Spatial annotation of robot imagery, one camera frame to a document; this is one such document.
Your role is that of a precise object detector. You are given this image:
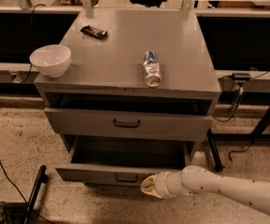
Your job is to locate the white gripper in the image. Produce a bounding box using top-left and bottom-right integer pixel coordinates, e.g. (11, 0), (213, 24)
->
(140, 172), (178, 199)

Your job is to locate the grey drawer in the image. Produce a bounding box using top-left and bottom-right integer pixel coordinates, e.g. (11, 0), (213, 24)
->
(56, 136), (195, 187)
(45, 108), (211, 142)

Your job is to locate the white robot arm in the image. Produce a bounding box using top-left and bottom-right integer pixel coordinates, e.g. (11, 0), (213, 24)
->
(141, 165), (270, 216)

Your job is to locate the grey top drawer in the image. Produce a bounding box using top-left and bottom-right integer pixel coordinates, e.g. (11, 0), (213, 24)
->
(45, 108), (211, 142)

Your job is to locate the grey drawer cabinet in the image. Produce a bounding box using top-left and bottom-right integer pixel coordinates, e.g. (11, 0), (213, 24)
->
(34, 7), (222, 161)

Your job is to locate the black table leg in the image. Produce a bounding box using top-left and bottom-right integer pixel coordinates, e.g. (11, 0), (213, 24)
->
(206, 129), (223, 172)

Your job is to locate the black stand pole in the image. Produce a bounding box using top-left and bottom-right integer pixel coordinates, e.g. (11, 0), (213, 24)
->
(21, 165), (48, 224)

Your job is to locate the crushed soda can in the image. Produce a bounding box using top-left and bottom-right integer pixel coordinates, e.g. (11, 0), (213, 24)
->
(142, 50), (163, 88)

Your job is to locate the black power adapter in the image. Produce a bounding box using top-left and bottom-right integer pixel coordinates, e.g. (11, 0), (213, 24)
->
(231, 73), (251, 80)

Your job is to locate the white bowl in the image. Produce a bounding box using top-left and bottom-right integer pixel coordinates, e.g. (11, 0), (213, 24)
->
(29, 45), (71, 77)

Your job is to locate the dark snack bar wrapper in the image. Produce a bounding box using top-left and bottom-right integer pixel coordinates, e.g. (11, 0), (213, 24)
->
(80, 25), (107, 39)

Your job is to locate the black floor cable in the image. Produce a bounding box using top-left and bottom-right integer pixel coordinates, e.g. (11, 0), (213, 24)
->
(0, 137), (28, 203)

